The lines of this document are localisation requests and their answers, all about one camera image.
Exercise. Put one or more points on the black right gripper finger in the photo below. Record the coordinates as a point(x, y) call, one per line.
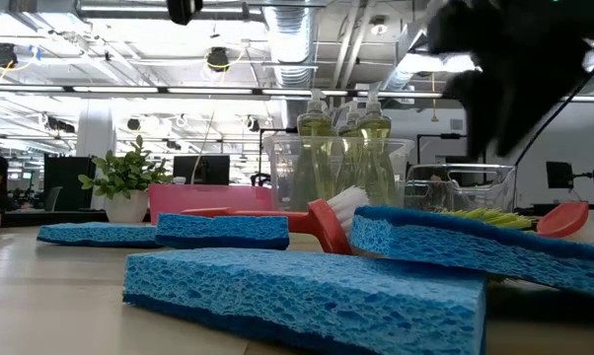
point(529, 108)
point(479, 118)

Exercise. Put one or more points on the yellow dish soap pump bottle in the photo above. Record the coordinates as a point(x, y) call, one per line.
point(374, 125)
point(350, 130)
point(316, 125)

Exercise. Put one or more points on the large clear plastic bin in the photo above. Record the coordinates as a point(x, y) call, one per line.
point(282, 172)

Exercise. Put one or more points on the blue cellulose sponge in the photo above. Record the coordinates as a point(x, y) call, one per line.
point(474, 246)
point(302, 301)
point(223, 229)
point(95, 234)

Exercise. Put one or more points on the pink plastic tray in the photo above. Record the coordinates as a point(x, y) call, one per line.
point(203, 197)

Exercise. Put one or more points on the black background computer monitor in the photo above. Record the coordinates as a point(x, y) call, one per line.
point(208, 170)

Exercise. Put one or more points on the black office partition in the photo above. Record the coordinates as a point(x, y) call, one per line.
point(67, 182)

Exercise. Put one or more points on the black frame stand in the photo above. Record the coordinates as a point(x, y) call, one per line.
point(435, 135)
point(277, 130)

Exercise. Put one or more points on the black monitor on arm stand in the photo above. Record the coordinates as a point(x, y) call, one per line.
point(558, 175)

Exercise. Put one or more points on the green plant in white pot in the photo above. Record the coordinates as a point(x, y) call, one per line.
point(126, 207)

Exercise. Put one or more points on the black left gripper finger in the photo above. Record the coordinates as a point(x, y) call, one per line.
point(183, 10)

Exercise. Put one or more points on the small white cap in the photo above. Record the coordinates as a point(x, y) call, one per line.
point(179, 181)

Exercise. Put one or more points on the ribbed silver ventilation duct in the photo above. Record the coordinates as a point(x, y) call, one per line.
point(292, 49)

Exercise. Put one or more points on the small clear plastic bin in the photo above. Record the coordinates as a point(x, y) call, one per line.
point(474, 192)

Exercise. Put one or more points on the red dish brush white bristles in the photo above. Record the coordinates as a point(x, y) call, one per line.
point(326, 227)
point(563, 219)

